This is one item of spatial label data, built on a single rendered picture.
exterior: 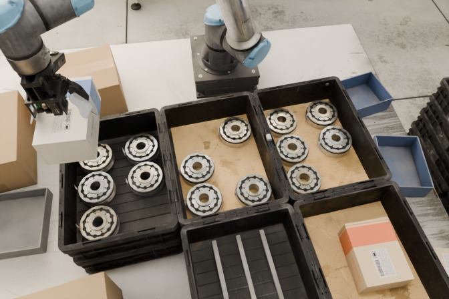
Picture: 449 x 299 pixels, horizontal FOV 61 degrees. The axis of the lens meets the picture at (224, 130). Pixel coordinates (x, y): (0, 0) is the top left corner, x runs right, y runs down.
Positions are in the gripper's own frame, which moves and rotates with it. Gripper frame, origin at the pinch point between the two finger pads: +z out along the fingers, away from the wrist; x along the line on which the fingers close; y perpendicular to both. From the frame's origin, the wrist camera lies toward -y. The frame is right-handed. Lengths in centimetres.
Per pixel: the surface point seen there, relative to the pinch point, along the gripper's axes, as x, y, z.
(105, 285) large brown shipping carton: 5.4, 36.7, 20.8
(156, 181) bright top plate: 17.8, 8.2, 25.1
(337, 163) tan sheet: 74, 8, 28
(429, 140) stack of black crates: 144, -26, 80
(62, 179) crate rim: -7.2, 7.0, 19.4
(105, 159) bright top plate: 2.9, -1.3, 25.1
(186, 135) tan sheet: 27.8, -9.0, 28.1
